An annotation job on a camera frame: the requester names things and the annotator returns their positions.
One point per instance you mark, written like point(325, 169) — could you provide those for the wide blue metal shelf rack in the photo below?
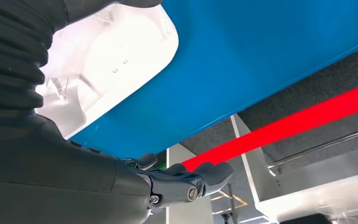
point(244, 61)

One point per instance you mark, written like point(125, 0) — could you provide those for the red barrier tape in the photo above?
point(290, 123)

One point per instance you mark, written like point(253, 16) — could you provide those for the chrome tube frame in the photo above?
point(232, 201)

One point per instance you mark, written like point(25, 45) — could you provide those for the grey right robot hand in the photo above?
point(58, 185)

